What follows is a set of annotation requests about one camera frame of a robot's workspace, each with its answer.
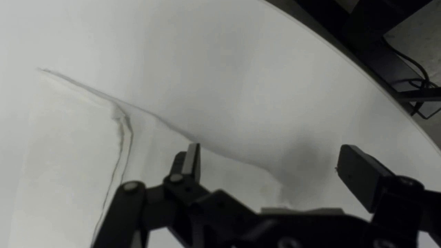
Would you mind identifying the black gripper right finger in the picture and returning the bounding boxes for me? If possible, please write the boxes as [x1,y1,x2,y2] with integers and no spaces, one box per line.
[336,143,425,226]

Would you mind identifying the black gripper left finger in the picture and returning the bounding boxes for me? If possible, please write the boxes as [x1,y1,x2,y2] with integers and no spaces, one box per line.
[163,142,202,186]

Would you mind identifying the white towel with blue stripes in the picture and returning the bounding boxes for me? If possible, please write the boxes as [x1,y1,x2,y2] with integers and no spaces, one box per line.
[5,67,287,248]

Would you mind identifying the thin black cable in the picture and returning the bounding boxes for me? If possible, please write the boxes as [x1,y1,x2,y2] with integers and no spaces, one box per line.
[383,42,441,121]

